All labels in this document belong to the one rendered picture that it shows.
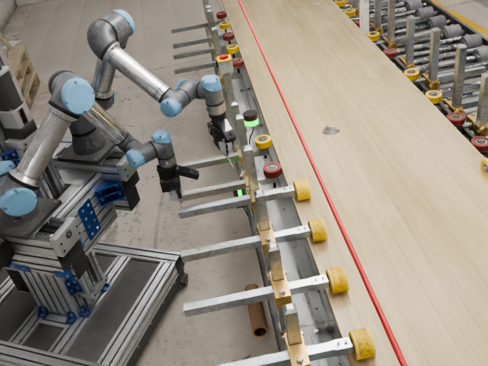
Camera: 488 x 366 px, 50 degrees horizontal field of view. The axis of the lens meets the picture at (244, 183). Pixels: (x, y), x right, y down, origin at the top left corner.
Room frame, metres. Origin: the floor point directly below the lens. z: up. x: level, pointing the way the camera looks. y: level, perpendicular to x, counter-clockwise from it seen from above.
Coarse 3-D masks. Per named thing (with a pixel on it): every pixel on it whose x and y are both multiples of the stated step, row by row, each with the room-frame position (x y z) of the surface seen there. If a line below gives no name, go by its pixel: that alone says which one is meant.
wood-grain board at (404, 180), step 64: (256, 0) 4.33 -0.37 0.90; (320, 0) 4.04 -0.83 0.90; (256, 64) 3.06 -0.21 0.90; (320, 64) 2.89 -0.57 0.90; (384, 64) 2.73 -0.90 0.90; (320, 128) 2.17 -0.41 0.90; (384, 128) 2.06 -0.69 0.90; (448, 128) 1.97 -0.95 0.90; (320, 192) 1.67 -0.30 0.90; (384, 192) 1.60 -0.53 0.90; (448, 192) 1.53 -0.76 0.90; (320, 256) 1.32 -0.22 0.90; (384, 256) 1.26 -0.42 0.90; (448, 256) 1.21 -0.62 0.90; (448, 320) 0.96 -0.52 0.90
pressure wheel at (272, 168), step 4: (268, 164) 1.93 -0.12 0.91; (272, 164) 1.93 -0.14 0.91; (276, 164) 1.92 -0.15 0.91; (264, 168) 1.90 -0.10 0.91; (268, 168) 1.90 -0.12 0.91; (272, 168) 1.90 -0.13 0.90; (276, 168) 1.89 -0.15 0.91; (280, 168) 1.89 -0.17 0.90; (264, 172) 1.89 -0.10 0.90; (268, 172) 1.88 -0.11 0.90; (272, 172) 1.87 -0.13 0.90; (276, 172) 1.87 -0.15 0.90; (280, 172) 1.88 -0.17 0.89; (268, 176) 1.88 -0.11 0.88; (272, 176) 1.87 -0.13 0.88; (276, 176) 1.87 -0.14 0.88
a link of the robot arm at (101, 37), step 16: (96, 32) 2.01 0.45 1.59; (112, 32) 2.04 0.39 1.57; (96, 48) 1.98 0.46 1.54; (112, 48) 1.97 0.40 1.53; (112, 64) 1.96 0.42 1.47; (128, 64) 1.94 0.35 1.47; (144, 80) 1.90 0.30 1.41; (160, 80) 1.92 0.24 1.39; (160, 96) 1.86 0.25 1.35; (176, 96) 1.86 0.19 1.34; (176, 112) 1.82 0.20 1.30
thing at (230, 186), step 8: (264, 176) 1.91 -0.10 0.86; (224, 184) 1.91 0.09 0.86; (232, 184) 1.90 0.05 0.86; (240, 184) 1.89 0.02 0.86; (184, 192) 1.90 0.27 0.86; (192, 192) 1.89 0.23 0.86; (200, 192) 1.88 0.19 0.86; (208, 192) 1.89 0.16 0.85; (216, 192) 1.89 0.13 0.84; (224, 192) 1.89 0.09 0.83; (184, 200) 1.88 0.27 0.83
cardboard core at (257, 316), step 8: (248, 288) 2.01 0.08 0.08; (256, 288) 2.01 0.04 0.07; (248, 304) 1.91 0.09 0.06; (256, 304) 1.89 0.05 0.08; (256, 312) 1.83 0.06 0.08; (256, 320) 1.78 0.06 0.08; (264, 320) 1.79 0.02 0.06; (256, 328) 1.74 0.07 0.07; (264, 328) 1.74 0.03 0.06; (256, 336) 1.74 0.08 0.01
